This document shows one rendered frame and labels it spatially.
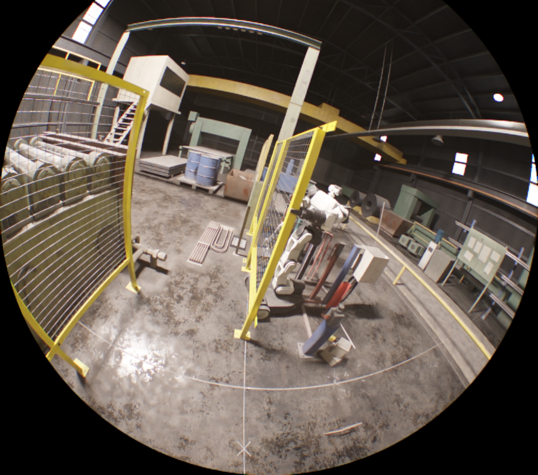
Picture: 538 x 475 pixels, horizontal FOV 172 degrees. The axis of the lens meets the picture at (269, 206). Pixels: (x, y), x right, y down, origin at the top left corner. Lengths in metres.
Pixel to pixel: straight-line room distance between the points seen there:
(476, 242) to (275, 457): 6.24
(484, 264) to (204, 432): 6.40
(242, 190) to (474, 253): 7.25
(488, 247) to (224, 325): 6.35
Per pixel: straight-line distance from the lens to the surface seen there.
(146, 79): 9.61
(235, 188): 5.16
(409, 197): 11.56
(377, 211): 10.49
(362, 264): 2.24
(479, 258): 6.37
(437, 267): 6.54
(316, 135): 0.97
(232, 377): 1.68
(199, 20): 5.01
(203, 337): 1.81
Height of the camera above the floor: 1.59
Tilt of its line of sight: 16 degrees down
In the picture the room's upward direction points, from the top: 18 degrees clockwise
